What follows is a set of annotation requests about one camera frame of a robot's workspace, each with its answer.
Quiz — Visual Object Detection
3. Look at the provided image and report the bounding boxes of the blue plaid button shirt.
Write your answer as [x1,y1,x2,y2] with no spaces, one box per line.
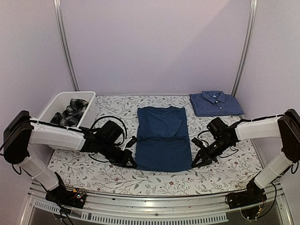
[189,90,244,117]

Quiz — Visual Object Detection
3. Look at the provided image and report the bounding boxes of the white plastic laundry bin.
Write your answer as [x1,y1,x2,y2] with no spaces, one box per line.
[38,91,96,128]

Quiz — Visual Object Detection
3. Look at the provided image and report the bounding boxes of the aluminium front rail base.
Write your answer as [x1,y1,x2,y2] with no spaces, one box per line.
[20,182,294,225]

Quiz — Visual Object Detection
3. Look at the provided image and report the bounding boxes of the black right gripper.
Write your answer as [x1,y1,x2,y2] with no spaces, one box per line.
[192,137,233,167]

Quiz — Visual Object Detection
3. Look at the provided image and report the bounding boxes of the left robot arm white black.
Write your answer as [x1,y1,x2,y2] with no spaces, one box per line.
[0,111,137,203]

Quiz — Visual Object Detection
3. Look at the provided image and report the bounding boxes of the teal blue garment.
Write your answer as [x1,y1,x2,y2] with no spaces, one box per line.
[135,106,192,173]

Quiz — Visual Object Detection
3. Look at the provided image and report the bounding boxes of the aluminium frame post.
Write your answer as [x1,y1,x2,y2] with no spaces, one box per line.
[53,0,80,91]
[231,0,258,97]

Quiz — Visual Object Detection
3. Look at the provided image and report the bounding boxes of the left aluminium frame post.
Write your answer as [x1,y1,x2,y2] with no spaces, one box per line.
[53,0,80,91]

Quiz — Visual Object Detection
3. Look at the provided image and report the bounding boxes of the black white plaid garment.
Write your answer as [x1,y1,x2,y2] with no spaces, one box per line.
[50,98,89,127]

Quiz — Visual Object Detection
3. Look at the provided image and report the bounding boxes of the right aluminium frame post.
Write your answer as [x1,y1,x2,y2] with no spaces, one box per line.
[231,0,258,97]

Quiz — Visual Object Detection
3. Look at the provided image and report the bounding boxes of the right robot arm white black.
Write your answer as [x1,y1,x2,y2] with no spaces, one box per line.
[191,109,300,205]

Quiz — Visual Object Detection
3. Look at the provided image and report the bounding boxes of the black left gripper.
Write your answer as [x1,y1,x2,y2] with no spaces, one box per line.
[99,140,137,168]

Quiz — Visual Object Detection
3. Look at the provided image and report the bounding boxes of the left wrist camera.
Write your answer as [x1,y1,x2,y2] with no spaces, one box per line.
[90,115,137,150]

